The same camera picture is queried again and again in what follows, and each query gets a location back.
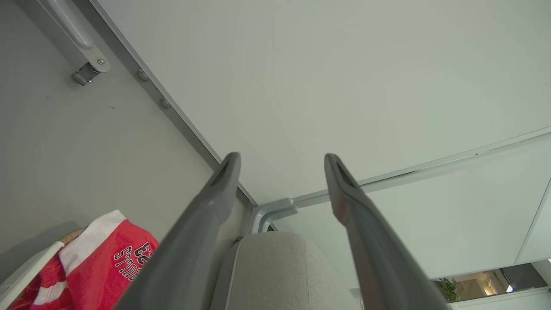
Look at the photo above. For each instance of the grey partition rail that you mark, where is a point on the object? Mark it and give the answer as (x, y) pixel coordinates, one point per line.
(430, 168)

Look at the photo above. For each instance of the white laundry basket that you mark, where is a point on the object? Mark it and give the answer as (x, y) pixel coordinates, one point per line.
(26, 271)

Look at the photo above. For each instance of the grey partition post with foot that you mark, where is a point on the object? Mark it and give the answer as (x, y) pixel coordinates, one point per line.
(181, 116)

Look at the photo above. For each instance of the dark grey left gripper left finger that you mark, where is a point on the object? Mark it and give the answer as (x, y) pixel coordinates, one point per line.
(189, 254)

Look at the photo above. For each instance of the green potted plant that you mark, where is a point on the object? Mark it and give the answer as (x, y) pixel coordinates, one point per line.
(447, 289)

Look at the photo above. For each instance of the red jersey with white sleeves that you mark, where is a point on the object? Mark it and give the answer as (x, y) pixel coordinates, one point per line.
(103, 262)

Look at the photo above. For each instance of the grey leg with caster wheel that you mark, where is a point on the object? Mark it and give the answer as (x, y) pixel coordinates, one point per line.
(82, 38)

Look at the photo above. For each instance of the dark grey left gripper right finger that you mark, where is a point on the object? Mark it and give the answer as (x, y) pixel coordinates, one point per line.
(379, 258)

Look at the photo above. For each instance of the grey fabric chair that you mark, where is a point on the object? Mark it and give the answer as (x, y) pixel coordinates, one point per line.
(280, 275)

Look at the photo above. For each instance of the red shorts with white stripe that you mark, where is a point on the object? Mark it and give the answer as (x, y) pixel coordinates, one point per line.
(26, 297)

